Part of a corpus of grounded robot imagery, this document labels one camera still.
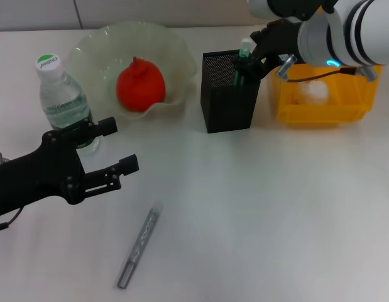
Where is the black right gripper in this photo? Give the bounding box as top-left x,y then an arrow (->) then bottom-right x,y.
233,18 -> 304,83

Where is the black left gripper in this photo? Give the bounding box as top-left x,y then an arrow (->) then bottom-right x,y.
0,116 -> 140,221

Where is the mint green utility knife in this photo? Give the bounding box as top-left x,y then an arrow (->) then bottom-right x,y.
234,38 -> 252,86

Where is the orange fruit with stem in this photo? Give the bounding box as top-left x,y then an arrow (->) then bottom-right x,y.
116,56 -> 166,113

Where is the clear green-label water bottle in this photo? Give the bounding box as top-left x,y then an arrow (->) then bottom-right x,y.
34,53 -> 102,158

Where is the white paper ball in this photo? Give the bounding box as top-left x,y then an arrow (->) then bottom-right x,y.
294,80 -> 331,105

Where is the black mesh pen holder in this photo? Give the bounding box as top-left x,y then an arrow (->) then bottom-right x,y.
200,48 -> 261,134

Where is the translucent green wavy fruit plate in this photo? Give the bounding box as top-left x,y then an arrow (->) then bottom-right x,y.
60,21 -> 198,120

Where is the grey silver marker pen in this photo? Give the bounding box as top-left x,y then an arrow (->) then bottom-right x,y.
116,201 -> 165,289

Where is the yellow plastic storage bin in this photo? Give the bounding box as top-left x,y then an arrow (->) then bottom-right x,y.
269,58 -> 383,124

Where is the silver right arm cable connector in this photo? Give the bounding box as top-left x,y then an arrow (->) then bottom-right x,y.
363,65 -> 379,81
277,53 -> 297,79

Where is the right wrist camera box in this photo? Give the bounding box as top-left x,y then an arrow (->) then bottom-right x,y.
266,0 -> 338,16

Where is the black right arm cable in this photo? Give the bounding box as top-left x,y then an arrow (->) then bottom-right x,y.
284,66 -> 365,84

